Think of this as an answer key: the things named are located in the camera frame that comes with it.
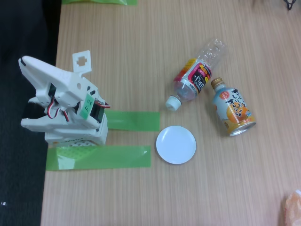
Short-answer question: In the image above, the clear plastic bottle pink label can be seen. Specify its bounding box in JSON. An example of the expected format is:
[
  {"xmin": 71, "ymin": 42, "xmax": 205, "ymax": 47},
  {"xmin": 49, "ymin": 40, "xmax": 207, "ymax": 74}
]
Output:
[{"xmin": 165, "ymin": 38, "xmax": 225, "ymax": 112}]

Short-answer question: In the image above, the orange juice bottle can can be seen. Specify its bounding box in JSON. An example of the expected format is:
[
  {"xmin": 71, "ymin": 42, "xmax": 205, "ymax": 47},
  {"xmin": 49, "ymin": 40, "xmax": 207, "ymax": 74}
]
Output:
[{"xmin": 211, "ymin": 77, "xmax": 256, "ymax": 137}]

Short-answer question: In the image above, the green paper label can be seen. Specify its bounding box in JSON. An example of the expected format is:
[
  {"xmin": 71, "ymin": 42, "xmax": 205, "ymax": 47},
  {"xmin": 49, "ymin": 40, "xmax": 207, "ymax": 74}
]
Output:
[{"xmin": 79, "ymin": 93, "xmax": 95, "ymax": 120}]

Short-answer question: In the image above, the green tape strip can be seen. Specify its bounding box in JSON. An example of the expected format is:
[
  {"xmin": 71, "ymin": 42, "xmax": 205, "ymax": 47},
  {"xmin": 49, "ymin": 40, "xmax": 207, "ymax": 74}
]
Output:
[
  {"xmin": 104, "ymin": 110, "xmax": 161, "ymax": 132},
  {"xmin": 46, "ymin": 145, "xmax": 151, "ymax": 171}
]

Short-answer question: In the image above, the green plastic bag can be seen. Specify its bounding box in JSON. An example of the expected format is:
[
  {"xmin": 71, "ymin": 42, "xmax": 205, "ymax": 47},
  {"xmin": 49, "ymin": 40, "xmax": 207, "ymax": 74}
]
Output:
[{"xmin": 61, "ymin": 0, "xmax": 138, "ymax": 6}]

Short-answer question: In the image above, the small white round plate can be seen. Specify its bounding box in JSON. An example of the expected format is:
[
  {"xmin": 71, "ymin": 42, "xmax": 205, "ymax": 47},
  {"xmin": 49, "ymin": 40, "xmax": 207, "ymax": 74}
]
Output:
[{"xmin": 156, "ymin": 125, "xmax": 197, "ymax": 165}]

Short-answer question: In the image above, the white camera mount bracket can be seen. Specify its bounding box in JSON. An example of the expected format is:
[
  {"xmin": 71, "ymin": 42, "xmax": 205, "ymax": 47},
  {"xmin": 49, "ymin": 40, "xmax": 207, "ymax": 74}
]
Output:
[{"xmin": 71, "ymin": 49, "xmax": 93, "ymax": 76}]

